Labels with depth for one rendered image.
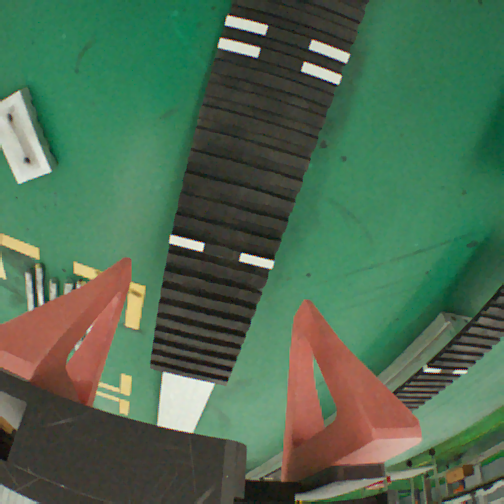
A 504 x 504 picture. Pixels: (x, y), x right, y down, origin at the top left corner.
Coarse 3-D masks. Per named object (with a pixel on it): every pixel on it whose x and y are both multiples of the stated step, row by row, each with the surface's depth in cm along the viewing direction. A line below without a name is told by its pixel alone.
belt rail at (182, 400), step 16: (176, 384) 24; (192, 384) 23; (208, 384) 23; (160, 400) 26; (176, 400) 26; (192, 400) 25; (160, 416) 29; (176, 416) 28; (192, 416) 28; (192, 432) 31
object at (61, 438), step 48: (96, 288) 10; (0, 336) 6; (48, 336) 7; (96, 336) 11; (0, 384) 5; (48, 384) 7; (96, 384) 11; (48, 432) 5; (96, 432) 5; (144, 432) 6; (48, 480) 4; (96, 480) 4; (144, 480) 5; (192, 480) 5; (240, 480) 5
